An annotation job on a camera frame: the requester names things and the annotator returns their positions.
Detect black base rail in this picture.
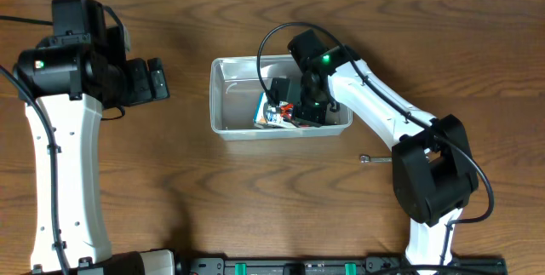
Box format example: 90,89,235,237
184,256,508,275

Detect red handled pliers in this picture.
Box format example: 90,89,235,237
278,103,308,128

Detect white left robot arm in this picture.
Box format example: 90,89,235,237
9,32,177,274

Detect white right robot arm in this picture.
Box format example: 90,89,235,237
288,40,479,274

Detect clear plastic container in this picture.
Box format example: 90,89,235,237
209,56,353,140

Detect teal white screw box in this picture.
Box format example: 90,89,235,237
253,93,295,129

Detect silver combination wrench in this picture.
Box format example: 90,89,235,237
360,155,392,163

